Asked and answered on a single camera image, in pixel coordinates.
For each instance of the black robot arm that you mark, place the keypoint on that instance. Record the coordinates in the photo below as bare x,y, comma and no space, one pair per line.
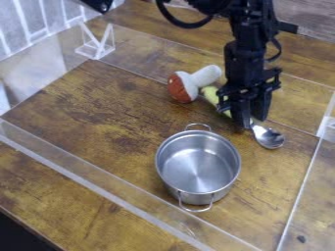
249,33

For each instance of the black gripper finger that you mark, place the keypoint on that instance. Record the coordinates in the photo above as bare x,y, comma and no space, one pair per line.
261,104
240,112

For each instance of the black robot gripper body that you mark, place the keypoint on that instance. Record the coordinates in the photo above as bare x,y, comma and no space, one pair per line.
247,77

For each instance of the green handled metal spoon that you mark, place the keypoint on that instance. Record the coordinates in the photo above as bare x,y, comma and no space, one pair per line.
268,137

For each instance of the stainless steel pot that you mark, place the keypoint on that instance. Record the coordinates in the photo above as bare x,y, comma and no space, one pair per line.
197,164

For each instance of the red white toy mushroom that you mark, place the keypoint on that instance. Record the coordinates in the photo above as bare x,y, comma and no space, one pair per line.
182,85

